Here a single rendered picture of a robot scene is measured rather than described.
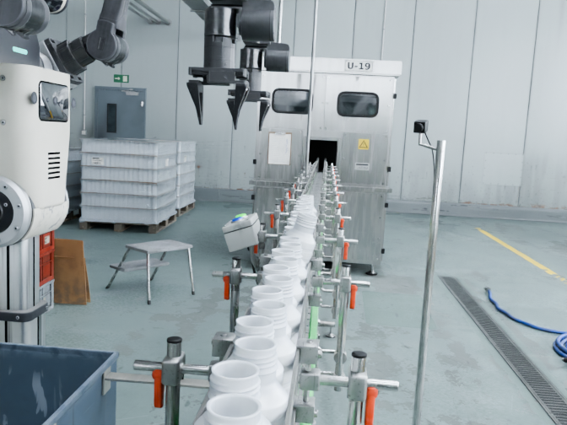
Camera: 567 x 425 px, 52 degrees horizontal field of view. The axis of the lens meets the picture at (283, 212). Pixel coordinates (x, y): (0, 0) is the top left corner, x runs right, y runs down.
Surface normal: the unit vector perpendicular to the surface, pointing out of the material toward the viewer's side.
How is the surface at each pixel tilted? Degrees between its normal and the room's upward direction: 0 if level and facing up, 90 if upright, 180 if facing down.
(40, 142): 90
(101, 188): 90
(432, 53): 90
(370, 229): 90
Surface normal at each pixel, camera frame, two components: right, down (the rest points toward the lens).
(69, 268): -0.06, 0.33
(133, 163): -0.04, 0.12
